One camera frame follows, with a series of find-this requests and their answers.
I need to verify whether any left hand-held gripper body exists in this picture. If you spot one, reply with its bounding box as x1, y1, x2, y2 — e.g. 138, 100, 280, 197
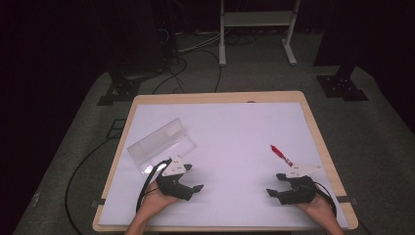
155, 155, 194, 202

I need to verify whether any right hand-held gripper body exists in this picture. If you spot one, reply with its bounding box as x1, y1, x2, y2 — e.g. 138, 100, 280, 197
278, 164, 322, 206

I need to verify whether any long black floor cable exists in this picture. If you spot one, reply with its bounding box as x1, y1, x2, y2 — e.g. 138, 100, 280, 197
64, 138, 115, 235

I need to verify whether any black stand base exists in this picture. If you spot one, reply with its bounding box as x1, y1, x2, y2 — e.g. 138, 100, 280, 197
96, 72, 142, 107
316, 65, 370, 103

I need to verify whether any white metal stand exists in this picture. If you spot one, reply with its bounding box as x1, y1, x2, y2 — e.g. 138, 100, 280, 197
218, 0, 302, 68

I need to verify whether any red pen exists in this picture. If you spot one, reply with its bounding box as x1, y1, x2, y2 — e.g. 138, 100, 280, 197
269, 144, 295, 167

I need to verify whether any wooden table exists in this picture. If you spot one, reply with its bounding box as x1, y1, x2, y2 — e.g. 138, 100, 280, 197
92, 90, 359, 233

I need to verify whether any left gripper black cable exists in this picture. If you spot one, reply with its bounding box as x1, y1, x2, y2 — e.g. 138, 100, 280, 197
135, 158, 172, 213

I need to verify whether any bundle of floor cables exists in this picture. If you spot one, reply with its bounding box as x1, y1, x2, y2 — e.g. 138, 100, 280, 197
151, 27, 258, 96

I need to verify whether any person's left hand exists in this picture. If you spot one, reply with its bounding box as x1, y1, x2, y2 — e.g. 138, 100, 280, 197
139, 179, 181, 217

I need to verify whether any clear plastic pencil case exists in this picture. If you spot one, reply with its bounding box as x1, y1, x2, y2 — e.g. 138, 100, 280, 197
126, 117, 199, 174

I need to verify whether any white table mat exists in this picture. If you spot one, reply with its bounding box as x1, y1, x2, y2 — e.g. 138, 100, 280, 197
98, 102, 350, 229

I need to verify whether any person's right hand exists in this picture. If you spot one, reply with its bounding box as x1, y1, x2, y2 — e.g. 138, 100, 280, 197
296, 194, 335, 219

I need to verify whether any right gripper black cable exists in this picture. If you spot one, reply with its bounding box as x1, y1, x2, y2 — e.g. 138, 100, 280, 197
312, 180, 338, 217

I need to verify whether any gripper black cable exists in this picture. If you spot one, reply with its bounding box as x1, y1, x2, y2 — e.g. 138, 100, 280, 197
312, 180, 338, 217
135, 158, 172, 213

